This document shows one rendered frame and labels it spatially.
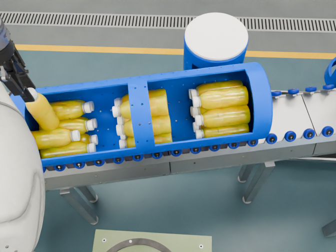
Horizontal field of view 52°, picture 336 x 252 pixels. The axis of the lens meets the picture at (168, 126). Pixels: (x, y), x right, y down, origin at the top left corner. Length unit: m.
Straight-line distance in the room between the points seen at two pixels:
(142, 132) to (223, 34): 0.65
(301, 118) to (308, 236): 1.01
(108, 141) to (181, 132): 0.29
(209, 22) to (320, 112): 0.61
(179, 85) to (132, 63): 1.49
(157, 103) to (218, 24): 0.58
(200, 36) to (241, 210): 1.18
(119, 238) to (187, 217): 1.14
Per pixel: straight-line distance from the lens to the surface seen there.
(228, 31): 1.59
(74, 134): 1.24
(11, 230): 0.34
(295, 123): 1.50
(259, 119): 1.18
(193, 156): 1.36
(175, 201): 2.26
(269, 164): 1.72
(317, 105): 1.58
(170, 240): 1.13
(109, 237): 1.15
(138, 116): 1.12
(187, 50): 1.54
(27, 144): 0.40
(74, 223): 2.32
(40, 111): 1.16
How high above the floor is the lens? 2.17
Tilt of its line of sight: 61 degrees down
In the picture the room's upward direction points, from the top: 4 degrees counter-clockwise
